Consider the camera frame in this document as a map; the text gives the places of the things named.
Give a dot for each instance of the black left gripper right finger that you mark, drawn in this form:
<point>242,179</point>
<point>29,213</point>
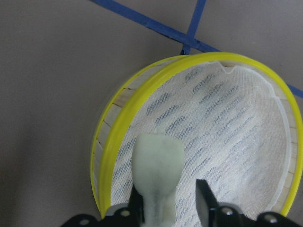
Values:
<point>206,203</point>

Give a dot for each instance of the white steamed bun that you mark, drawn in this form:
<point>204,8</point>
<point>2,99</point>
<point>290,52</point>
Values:
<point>157,165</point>

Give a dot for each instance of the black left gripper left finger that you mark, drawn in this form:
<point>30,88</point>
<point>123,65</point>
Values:
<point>136,207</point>

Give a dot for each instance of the middle yellow bamboo steamer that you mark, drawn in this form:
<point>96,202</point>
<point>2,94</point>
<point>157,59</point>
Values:
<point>239,122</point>

